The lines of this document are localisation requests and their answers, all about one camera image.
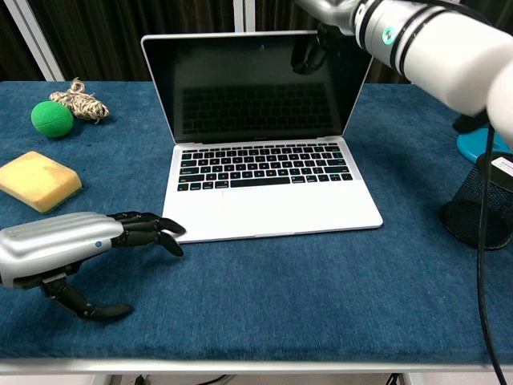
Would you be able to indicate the silver laptop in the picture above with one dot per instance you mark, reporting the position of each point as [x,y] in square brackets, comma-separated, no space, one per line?
[272,204]

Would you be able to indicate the blue round disc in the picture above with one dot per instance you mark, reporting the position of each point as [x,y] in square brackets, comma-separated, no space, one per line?
[471,146]

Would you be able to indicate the aluminium frame post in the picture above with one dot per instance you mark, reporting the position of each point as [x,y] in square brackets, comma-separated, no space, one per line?
[32,40]
[244,16]

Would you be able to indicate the yellow sponge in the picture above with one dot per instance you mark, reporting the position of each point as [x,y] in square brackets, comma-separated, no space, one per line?
[38,180]

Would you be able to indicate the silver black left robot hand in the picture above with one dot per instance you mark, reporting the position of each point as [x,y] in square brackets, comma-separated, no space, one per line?
[52,244]

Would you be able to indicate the blue felt table mat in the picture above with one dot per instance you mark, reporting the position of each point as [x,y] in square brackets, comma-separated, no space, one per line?
[280,297]

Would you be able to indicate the green ball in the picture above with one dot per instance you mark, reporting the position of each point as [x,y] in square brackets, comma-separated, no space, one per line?
[52,119]

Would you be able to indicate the black mesh pen cup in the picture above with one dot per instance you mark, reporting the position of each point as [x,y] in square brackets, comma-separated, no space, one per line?
[467,218]

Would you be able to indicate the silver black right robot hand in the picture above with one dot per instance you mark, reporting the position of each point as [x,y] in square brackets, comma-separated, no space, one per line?
[332,14]

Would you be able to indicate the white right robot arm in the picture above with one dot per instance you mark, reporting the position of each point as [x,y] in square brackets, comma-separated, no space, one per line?
[437,52]

